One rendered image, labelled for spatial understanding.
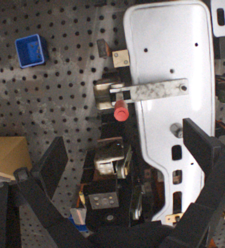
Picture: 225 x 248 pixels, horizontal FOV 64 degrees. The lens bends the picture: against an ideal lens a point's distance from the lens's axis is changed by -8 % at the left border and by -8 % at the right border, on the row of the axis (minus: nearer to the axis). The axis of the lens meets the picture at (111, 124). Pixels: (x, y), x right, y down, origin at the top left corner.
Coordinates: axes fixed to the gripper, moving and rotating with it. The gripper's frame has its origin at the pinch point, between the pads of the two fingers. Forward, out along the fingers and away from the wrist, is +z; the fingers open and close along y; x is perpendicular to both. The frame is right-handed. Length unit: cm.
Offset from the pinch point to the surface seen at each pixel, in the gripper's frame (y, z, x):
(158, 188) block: 10, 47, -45
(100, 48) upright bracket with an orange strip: -1.5, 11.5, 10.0
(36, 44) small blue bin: -30, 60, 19
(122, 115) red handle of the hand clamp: 0.2, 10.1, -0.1
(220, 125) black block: 32, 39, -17
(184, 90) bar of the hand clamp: 14.0, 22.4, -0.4
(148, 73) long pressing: 7.9, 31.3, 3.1
